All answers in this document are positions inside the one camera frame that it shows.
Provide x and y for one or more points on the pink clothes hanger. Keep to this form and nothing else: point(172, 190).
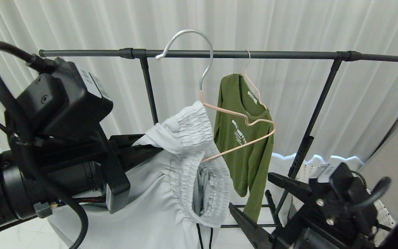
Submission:
point(257, 93)
point(212, 109)

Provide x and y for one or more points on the black clothes rack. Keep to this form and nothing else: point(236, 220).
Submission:
point(219, 54)

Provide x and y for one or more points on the white curtain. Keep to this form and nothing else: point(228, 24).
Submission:
point(288, 24)

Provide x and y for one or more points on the pale grey shorts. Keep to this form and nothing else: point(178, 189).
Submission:
point(150, 200)

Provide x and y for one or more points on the green printed t-shirt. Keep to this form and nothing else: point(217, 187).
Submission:
point(247, 155)

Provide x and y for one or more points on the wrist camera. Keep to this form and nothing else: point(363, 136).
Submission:
point(64, 100)
point(344, 193)

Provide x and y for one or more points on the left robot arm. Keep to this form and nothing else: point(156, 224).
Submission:
point(9, 186)

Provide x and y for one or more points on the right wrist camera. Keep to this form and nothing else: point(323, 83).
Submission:
point(344, 193)

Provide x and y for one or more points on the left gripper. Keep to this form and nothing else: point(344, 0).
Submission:
point(116, 186)

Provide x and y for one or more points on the white laundry basket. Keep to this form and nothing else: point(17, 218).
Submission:
point(384, 214)

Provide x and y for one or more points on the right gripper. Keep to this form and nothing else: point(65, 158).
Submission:
point(309, 238)

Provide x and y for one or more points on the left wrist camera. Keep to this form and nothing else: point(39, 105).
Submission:
point(64, 100)

